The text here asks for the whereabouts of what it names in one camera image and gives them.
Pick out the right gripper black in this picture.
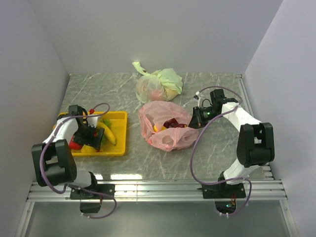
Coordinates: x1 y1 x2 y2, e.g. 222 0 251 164
187 106 221 131

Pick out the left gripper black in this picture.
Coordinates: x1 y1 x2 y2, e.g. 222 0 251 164
72 122 104 150

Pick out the yellow pepper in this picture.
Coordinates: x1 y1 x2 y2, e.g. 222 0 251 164
81 145 97 154

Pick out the pink plastic bag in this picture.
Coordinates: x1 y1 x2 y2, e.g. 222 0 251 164
138 101 199 152

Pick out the purple grape bunch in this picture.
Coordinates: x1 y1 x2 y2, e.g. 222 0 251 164
163 118 187 128

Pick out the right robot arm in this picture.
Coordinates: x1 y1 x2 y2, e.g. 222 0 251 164
188 86 275 197

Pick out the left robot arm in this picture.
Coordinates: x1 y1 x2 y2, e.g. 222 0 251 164
32 105 105 198

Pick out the green plastic bag with fruits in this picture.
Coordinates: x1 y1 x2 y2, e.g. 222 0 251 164
132 62 183 104

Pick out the green grape bunch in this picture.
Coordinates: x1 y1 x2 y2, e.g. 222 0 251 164
100 119 111 145

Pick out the yellow banana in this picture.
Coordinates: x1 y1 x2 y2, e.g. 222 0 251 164
97 122 117 145

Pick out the red apple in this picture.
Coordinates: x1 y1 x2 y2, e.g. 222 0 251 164
69 141 83 151

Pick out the yellow plastic tray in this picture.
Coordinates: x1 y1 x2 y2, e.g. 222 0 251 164
72 111 127 157

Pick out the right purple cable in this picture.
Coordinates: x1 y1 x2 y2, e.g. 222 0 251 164
190 85 253 216

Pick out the purple cable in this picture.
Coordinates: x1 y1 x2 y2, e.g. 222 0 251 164
39 102 111 195
190 85 253 216

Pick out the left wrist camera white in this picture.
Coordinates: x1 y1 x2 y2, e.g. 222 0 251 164
86 109 99 128

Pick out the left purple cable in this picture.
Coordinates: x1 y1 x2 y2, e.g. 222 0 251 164
39 102 111 195

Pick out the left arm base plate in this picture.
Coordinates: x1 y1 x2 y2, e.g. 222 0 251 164
70 184 115 200

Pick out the right side aluminium rail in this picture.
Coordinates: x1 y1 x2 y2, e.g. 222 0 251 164
236 74 249 105

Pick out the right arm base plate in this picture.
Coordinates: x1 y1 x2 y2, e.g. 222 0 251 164
201 183 246 199

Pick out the aluminium mounting rail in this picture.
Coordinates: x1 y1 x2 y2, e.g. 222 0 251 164
27 180 287 202

